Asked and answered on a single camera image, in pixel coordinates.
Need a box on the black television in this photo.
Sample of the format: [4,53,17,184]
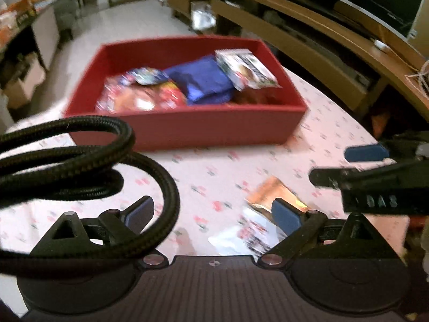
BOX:
[350,0,429,38]

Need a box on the cardboard box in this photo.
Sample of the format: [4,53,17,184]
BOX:
[5,53,46,110]

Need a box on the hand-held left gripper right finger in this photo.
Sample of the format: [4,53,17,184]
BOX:
[257,198,393,269]

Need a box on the grey stool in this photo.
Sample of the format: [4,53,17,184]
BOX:
[54,0,80,41]

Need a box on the pile of orange packages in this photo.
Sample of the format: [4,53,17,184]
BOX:
[0,0,36,47]

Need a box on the white cabinet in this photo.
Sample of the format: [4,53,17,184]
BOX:
[33,7,61,72]

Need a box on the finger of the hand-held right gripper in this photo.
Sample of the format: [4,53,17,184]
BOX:
[308,160,408,189]
[345,136,419,162]

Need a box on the small blue white packet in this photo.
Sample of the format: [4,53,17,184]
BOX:
[127,67,170,86]

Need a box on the cherry print tablecloth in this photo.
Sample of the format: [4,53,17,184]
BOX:
[0,64,411,309]

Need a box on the red snack packet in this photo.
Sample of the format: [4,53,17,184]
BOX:
[152,81,187,110]

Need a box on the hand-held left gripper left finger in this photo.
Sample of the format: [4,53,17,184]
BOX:
[30,195,169,269]

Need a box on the wooden media bench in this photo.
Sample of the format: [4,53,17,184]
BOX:
[167,0,429,122]

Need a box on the blue snack packet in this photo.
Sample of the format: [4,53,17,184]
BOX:
[164,55,235,107]

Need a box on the black braided cable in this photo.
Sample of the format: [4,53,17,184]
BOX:
[0,116,182,269]

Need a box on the red box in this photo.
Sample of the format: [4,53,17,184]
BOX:
[64,35,308,152]

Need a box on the tangled string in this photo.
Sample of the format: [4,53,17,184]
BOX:
[405,60,429,95]

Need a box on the white green snack packet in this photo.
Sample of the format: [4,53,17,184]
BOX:
[214,49,281,91]

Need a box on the brown snack packet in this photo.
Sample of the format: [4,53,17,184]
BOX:
[231,88,283,107]

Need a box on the orange white snack packet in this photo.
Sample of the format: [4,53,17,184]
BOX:
[208,174,309,256]

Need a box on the silver foil bag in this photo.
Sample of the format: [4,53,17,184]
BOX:
[190,2,216,35]

